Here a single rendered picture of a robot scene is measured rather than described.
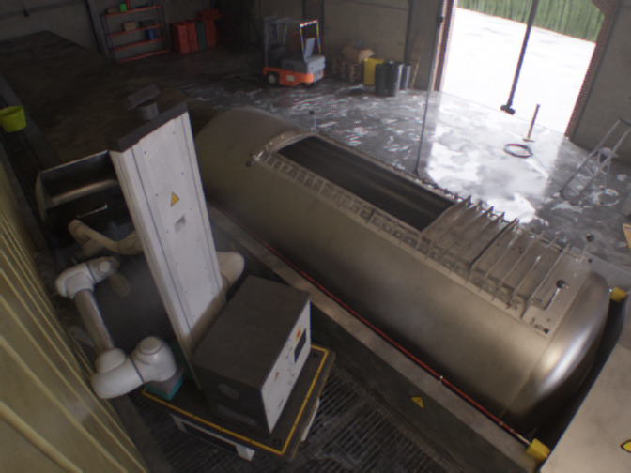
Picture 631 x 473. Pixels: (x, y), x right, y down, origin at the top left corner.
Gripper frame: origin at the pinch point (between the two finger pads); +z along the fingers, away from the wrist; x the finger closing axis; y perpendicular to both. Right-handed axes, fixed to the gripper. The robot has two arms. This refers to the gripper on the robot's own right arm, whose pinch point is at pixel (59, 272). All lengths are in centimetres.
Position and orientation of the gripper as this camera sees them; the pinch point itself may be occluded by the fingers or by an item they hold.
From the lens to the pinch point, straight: 314.8
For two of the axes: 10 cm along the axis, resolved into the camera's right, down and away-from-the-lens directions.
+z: -7.1, 6.0, -3.7
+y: 1.6, 6.5, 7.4
